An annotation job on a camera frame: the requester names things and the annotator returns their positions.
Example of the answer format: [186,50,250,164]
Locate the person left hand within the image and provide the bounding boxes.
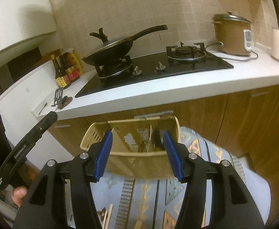
[11,185,28,207]

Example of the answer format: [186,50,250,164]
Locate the wooden base cabinets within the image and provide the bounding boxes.
[50,85,279,220]

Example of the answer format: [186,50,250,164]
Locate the dark soy sauce bottle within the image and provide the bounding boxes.
[51,54,71,89]

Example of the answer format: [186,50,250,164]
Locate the red label sauce bottle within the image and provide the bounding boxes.
[59,53,79,83]

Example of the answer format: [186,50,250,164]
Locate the yellow plastic utensil basket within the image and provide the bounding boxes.
[80,115,180,179]

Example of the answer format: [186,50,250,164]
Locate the white countertop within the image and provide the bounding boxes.
[33,52,279,120]

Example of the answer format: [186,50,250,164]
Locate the black wok with lid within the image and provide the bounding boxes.
[81,24,168,66]

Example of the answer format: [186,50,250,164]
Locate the black gas stove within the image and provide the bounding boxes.
[75,43,233,98]

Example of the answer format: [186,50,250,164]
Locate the brown rice cooker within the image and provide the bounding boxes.
[205,11,258,61]

